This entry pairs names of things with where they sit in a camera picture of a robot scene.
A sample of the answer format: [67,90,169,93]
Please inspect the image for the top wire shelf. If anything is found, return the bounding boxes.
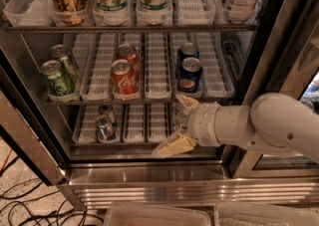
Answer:
[4,24,258,34]

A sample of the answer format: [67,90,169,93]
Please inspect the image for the front Red Bull can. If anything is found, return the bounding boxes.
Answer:
[95,114,116,142]

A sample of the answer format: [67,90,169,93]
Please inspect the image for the left water bottle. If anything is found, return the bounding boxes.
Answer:
[173,104,189,132]

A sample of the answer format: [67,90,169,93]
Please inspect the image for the black floor cables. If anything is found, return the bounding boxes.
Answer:
[0,154,105,226]

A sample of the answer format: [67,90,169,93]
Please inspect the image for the left clear plastic bin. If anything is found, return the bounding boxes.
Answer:
[103,202,211,226]

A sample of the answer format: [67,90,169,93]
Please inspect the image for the right clear plastic bin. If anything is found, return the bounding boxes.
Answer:
[214,202,319,226]

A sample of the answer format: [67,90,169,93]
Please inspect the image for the front green soda can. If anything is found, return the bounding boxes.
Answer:
[41,60,74,97]

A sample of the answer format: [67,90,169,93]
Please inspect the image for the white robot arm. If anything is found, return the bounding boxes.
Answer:
[153,93,319,162]

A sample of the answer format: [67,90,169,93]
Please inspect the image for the rear Red Bull can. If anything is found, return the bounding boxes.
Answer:
[99,104,116,123]

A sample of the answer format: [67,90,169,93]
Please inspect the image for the rear green soda can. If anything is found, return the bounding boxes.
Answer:
[50,44,79,84]

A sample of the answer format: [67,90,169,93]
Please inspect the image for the rear red soda can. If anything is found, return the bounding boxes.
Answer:
[116,43,139,71]

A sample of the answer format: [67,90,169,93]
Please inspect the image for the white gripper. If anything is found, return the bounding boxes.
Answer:
[152,94,220,158]

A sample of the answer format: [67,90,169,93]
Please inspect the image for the pepsi can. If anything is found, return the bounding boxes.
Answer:
[177,57,202,93]
[177,42,199,61]

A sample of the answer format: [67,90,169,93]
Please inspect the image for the front Coca-Cola can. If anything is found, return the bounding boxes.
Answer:
[111,59,139,96]

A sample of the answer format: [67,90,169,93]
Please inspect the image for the wire shelf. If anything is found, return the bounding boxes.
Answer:
[46,98,232,106]
[4,24,258,34]

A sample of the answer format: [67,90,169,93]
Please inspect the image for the rear Pepsi can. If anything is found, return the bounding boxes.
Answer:
[177,42,199,61]

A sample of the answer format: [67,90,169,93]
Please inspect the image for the clear plastic bin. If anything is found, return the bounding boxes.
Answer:
[103,202,211,226]
[214,202,319,226]

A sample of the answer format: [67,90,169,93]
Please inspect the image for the open fridge door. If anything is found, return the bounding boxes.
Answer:
[0,49,71,185]

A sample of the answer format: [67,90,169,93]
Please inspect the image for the stainless steel fridge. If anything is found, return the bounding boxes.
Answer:
[1,0,318,210]

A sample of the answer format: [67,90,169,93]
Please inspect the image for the front Pepsi can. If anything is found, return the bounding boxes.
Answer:
[177,57,202,93]

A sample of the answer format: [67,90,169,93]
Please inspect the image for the green soda can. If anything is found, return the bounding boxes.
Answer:
[50,44,79,84]
[41,60,74,97]

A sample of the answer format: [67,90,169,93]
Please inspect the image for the middle wire shelf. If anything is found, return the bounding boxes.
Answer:
[46,98,232,106]

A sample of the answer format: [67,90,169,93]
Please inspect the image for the red bull can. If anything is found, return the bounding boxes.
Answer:
[95,114,116,142]
[99,104,116,123]

